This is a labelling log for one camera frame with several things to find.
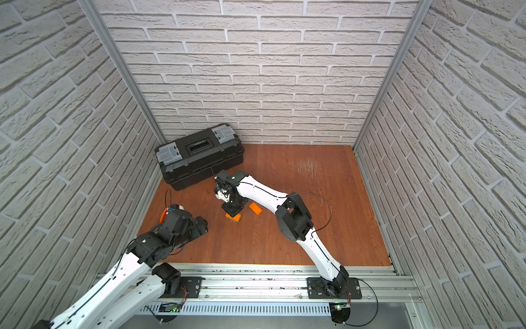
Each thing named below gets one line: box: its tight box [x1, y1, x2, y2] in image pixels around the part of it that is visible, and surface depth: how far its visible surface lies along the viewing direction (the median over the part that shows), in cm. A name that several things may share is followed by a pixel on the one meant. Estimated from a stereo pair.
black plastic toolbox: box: [154, 123, 245, 191], surface depth 98 cm
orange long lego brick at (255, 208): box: [248, 201, 263, 216], surface depth 96 cm
